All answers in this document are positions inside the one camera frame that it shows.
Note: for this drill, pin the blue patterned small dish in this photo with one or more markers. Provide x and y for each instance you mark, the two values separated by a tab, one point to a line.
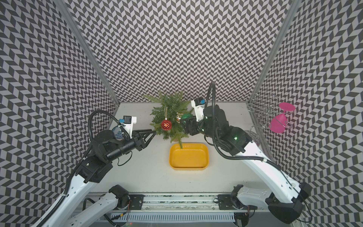
118	132

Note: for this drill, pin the gold shiny ball ornament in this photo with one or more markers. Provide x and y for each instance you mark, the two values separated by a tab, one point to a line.
179	116

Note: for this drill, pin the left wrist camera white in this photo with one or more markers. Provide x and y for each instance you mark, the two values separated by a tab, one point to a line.
126	125

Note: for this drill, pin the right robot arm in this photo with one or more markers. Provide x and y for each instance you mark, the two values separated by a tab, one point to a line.
285	198

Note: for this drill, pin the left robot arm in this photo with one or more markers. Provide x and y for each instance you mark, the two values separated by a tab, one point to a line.
104	148

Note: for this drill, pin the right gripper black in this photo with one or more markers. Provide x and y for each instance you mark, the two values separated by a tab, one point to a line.
191	125

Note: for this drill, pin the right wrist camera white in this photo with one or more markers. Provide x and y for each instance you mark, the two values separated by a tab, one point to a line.
198	105

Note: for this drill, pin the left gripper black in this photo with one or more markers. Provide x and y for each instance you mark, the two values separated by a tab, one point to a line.
140	142

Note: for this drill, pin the wire glass holder stand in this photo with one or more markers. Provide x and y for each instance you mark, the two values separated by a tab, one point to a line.
264	110

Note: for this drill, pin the green glitter ball ornament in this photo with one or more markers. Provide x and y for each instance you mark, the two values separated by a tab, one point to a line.
186	115

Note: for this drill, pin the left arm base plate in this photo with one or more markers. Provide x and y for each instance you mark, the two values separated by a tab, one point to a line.
136	202

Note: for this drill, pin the small green christmas tree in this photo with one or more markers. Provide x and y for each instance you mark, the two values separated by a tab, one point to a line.
176	104

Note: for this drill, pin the pink plastic wine glass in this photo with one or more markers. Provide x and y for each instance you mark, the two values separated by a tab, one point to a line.
279	122

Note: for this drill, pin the red glitter ball ornament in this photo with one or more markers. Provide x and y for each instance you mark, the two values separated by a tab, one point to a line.
166	124

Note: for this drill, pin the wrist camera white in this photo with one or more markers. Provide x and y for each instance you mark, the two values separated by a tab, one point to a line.
126	125
198	105

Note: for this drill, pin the white slotted cable duct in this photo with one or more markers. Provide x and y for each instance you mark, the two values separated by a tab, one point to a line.
168	217

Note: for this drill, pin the yellow plastic tray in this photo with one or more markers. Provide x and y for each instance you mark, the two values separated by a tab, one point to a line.
192	156

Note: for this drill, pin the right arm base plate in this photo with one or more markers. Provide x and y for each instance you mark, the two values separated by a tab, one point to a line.
228	202

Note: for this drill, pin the aluminium front rail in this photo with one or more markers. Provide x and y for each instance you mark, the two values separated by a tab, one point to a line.
200	202

